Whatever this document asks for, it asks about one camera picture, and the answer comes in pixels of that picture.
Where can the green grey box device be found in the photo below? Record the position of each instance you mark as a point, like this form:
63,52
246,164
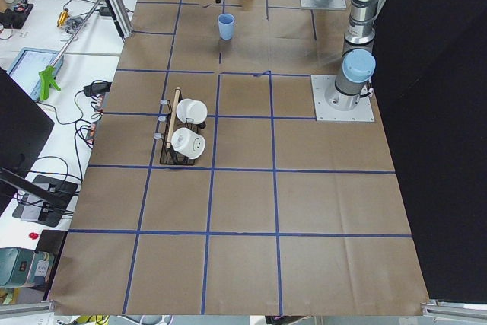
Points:
22,267

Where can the wooden rack handle rod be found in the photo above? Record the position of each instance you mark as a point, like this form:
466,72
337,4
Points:
173,115

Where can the blue plastic cup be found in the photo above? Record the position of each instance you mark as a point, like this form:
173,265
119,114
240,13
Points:
226,23

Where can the black monitor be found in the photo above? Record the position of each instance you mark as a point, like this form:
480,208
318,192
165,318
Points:
25,129

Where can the green handled reacher tool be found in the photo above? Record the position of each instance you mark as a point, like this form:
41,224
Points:
46,76

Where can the black wire mug rack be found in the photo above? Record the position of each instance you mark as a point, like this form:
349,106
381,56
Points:
169,156

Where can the blue tablet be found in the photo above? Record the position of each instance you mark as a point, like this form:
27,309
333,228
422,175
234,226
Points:
26,69

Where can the white smiley mug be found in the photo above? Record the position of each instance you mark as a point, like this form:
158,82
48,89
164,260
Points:
188,143
191,111

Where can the brown paper table cover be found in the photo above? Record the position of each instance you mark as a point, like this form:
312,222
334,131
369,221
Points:
280,215

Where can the white smiley mug left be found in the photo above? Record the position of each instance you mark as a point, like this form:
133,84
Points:
188,143

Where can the black power adapter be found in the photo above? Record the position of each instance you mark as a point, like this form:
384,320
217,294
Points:
96,88

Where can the white smiley mug right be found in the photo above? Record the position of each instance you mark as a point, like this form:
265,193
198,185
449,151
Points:
191,111

